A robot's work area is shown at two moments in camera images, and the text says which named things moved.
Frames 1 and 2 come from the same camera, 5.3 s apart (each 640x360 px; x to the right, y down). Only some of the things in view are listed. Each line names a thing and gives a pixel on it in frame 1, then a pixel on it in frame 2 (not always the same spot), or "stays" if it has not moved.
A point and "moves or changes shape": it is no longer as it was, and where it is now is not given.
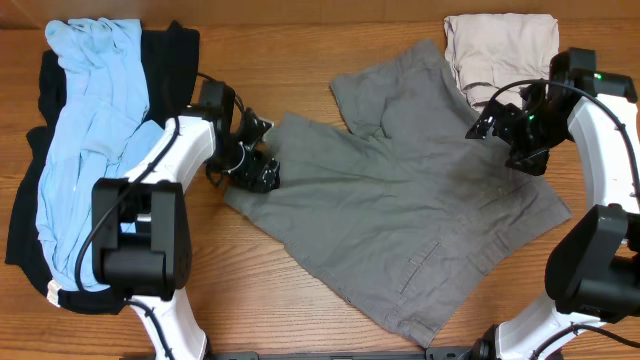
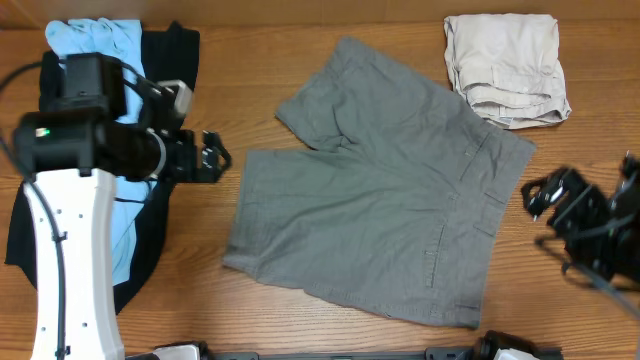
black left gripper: (249, 174) -> (186, 169)
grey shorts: (398, 201) moves or changes shape
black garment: (172, 56) stays
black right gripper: (535, 160) -> (582, 197)
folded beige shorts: (496, 54) stays
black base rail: (434, 353) stays
